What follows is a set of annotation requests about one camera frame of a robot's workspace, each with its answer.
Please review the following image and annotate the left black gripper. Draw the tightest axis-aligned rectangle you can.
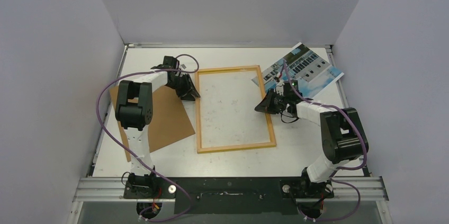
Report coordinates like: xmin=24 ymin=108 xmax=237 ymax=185
xmin=167 ymin=74 xmax=200 ymax=101

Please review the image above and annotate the blue building photo print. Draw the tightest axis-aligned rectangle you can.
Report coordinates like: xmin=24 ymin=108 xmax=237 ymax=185
xmin=256 ymin=43 xmax=344 ymax=102

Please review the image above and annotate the yellow wooden picture frame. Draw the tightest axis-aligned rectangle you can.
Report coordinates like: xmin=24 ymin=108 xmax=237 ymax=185
xmin=194 ymin=65 xmax=277 ymax=154

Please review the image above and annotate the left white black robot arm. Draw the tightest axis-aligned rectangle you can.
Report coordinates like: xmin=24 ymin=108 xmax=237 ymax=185
xmin=115 ymin=56 xmax=200 ymax=198

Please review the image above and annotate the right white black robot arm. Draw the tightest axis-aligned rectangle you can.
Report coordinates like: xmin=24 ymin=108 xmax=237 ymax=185
xmin=254 ymin=80 xmax=369 ymax=198

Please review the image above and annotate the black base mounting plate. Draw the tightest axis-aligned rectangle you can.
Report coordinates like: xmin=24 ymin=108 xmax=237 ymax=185
xmin=123 ymin=175 xmax=334 ymax=218

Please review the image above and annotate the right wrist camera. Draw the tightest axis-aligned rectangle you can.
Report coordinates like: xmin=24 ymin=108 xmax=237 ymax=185
xmin=275 ymin=80 xmax=302 ymax=96

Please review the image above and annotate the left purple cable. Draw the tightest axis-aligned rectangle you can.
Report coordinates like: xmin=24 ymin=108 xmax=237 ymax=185
xmin=96 ymin=53 xmax=200 ymax=223

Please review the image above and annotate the aluminium front rail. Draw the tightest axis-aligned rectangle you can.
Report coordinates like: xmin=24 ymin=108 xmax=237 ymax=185
xmin=73 ymin=177 xmax=389 ymax=202

